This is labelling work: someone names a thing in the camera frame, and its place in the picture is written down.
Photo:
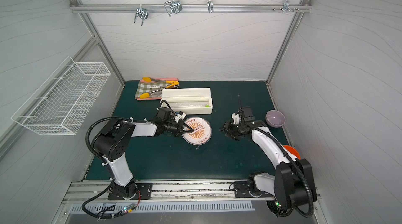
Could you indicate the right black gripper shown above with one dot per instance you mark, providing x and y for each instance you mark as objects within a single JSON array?
[{"x": 230, "y": 128}]

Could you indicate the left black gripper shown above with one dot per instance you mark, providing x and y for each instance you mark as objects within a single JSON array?
[{"x": 181, "y": 127}]

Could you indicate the round printed plate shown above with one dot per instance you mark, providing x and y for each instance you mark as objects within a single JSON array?
[{"x": 197, "y": 130}]

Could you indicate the clear plastic wrap sheet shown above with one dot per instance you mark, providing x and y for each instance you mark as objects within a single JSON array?
[{"x": 198, "y": 131}]

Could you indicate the white plastic wrap dispenser box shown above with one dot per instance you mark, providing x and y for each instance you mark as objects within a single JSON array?
[{"x": 193, "y": 101}]

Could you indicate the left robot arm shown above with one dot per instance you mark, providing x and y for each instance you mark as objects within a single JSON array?
[{"x": 108, "y": 139}]

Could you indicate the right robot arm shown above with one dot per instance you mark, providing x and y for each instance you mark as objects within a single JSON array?
[{"x": 292, "y": 185}]

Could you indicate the green table mat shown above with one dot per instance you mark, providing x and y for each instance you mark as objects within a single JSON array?
[{"x": 171, "y": 158}]

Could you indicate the purple bowl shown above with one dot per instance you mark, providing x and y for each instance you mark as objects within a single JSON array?
[{"x": 275, "y": 119}]

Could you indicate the pink board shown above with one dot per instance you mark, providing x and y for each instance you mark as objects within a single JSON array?
[{"x": 160, "y": 80}]

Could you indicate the orange bowl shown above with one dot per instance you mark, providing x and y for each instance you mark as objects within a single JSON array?
[{"x": 293, "y": 151}]

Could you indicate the metal hook clamp left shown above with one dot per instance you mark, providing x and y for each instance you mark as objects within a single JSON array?
[{"x": 141, "y": 15}]

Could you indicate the metal hook clamp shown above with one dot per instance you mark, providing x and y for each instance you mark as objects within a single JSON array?
[
  {"x": 173, "y": 7},
  {"x": 286, "y": 8},
  {"x": 141, "y": 15}
]

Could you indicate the metal hook clamp middle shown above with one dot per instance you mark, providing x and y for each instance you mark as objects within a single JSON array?
[{"x": 173, "y": 7}]

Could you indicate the metal hook small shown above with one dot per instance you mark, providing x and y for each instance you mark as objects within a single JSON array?
[{"x": 210, "y": 7}]

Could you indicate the metal hook clamp right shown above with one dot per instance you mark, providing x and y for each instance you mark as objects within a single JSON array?
[{"x": 286, "y": 8}]

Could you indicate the aluminium cross bar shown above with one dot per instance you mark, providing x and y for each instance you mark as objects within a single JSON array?
[{"x": 187, "y": 8}]

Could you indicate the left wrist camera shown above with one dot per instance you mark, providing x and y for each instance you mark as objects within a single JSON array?
[{"x": 179, "y": 116}]

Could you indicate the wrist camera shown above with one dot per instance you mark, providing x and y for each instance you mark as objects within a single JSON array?
[
  {"x": 235, "y": 118},
  {"x": 179, "y": 116}
]

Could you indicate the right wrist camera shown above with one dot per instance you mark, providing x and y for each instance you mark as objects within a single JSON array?
[{"x": 235, "y": 118}]

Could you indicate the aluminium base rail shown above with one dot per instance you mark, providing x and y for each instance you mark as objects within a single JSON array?
[{"x": 171, "y": 190}]

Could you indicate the white wire basket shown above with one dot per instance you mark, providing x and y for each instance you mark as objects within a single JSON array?
[{"x": 60, "y": 105}]

